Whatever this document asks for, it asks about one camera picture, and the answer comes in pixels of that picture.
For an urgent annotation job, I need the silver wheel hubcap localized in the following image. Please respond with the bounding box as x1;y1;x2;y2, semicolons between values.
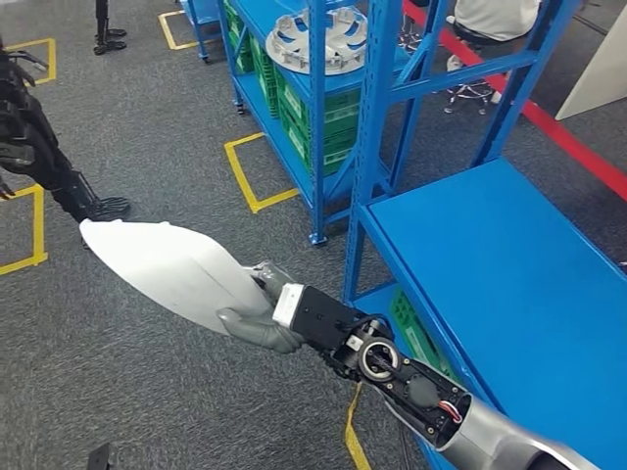
265;6;368;77

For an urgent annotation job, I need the white desk side panel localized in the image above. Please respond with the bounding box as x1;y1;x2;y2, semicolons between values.
555;6;627;122

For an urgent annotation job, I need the person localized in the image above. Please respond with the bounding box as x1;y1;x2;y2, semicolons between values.
444;0;542;107

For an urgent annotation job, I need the blue metal shelf rack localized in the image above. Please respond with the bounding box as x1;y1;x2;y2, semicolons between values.
180;0;223;63
215;0;415;248
341;0;627;470

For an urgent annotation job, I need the green plastic crate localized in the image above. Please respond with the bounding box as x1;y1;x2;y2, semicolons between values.
249;32;280;119
389;288;464;384
273;65;362;131
279;119;360;177
223;0;256;72

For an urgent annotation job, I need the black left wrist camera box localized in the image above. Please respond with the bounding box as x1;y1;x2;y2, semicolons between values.
87;443;119;470

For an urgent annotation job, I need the yellow floor tape outline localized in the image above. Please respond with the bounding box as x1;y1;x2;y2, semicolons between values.
344;382;373;470

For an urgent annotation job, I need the white plastic shell part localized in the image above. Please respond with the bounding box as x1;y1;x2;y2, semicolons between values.
79;218;275;337

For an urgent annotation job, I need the chrome stool base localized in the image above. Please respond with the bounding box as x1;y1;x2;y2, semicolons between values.
443;80;496;117

